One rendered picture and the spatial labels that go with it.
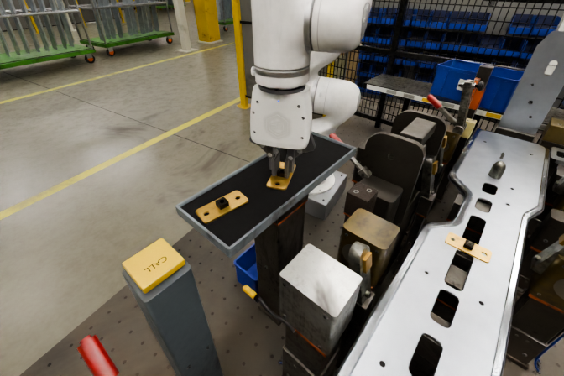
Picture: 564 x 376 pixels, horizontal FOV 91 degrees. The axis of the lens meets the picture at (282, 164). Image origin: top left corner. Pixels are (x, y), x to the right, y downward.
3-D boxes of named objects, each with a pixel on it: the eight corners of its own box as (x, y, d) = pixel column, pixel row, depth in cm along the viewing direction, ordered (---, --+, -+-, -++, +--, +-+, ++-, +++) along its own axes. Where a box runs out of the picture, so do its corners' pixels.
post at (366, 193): (343, 307, 79) (368, 201, 56) (328, 296, 81) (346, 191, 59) (352, 295, 82) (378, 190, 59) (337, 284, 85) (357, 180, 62)
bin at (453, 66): (503, 113, 110) (518, 80, 103) (428, 92, 129) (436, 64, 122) (515, 103, 119) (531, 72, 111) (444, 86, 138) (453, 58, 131)
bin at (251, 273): (258, 300, 80) (256, 282, 75) (235, 279, 86) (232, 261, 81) (282, 274, 87) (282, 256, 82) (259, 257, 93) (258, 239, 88)
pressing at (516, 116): (535, 135, 101) (593, 33, 82) (498, 126, 107) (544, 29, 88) (535, 134, 101) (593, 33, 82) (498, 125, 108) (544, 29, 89)
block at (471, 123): (441, 203, 115) (475, 123, 94) (431, 200, 117) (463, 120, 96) (443, 199, 117) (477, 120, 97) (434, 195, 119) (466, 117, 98)
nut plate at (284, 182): (285, 190, 50) (285, 185, 49) (265, 187, 51) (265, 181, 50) (296, 165, 57) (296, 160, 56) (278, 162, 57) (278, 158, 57)
